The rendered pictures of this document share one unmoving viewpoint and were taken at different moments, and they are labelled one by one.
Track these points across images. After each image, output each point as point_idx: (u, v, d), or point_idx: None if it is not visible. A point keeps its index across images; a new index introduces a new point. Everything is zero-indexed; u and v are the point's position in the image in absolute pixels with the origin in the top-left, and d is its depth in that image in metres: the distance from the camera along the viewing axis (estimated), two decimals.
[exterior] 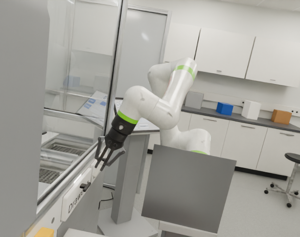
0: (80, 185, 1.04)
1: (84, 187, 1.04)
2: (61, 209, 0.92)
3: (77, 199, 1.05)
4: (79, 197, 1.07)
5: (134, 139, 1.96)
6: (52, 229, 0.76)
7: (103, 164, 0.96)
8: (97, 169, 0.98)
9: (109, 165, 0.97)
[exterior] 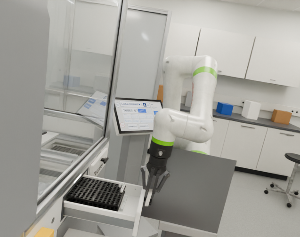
0: (144, 199, 1.02)
1: None
2: (61, 209, 0.92)
3: (141, 212, 1.03)
4: (141, 210, 1.05)
5: (134, 139, 1.96)
6: (52, 229, 0.76)
7: (153, 192, 0.97)
8: (148, 198, 0.98)
9: (158, 191, 0.98)
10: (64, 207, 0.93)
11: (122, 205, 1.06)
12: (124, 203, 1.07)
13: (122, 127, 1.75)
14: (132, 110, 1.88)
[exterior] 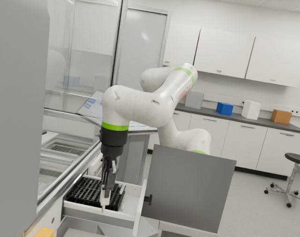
0: (144, 199, 1.02)
1: (148, 200, 1.02)
2: (61, 209, 0.92)
3: (141, 212, 1.03)
4: (141, 210, 1.05)
5: (134, 139, 1.96)
6: (52, 229, 0.76)
7: (102, 187, 0.81)
8: (101, 195, 0.83)
9: (106, 189, 0.79)
10: (64, 207, 0.93)
11: (122, 205, 1.06)
12: (124, 203, 1.07)
13: None
14: None
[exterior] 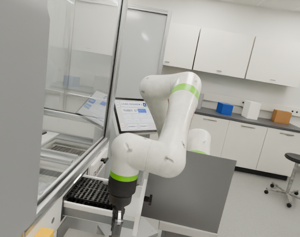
0: (144, 199, 1.02)
1: (148, 200, 1.02)
2: (61, 209, 0.92)
3: (141, 212, 1.03)
4: (141, 210, 1.05)
5: None
6: (52, 229, 0.76)
7: (109, 235, 0.78)
8: None
9: None
10: (64, 207, 0.93)
11: None
12: None
13: (122, 127, 1.75)
14: (132, 110, 1.88)
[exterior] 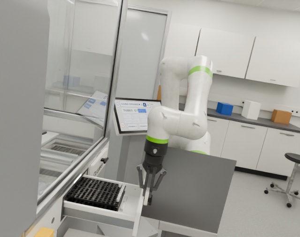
0: (144, 199, 1.02)
1: (148, 200, 1.02)
2: (61, 209, 0.92)
3: (141, 212, 1.03)
4: (141, 210, 1.05)
5: (134, 139, 1.96)
6: (52, 229, 0.76)
7: (150, 191, 0.97)
8: (146, 197, 0.99)
9: (156, 189, 0.98)
10: (64, 207, 0.93)
11: (122, 205, 1.06)
12: (124, 203, 1.07)
13: (122, 127, 1.75)
14: (132, 110, 1.88)
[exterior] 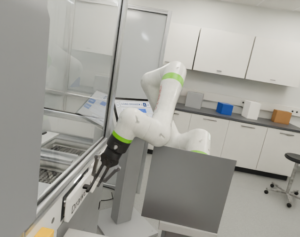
0: (83, 186, 1.04)
1: (86, 187, 1.04)
2: (61, 209, 0.92)
3: (80, 199, 1.04)
4: (82, 198, 1.07)
5: (134, 139, 1.96)
6: (52, 229, 0.76)
7: (99, 181, 1.02)
8: (94, 185, 1.03)
9: (105, 181, 1.02)
10: None
11: None
12: None
13: None
14: None
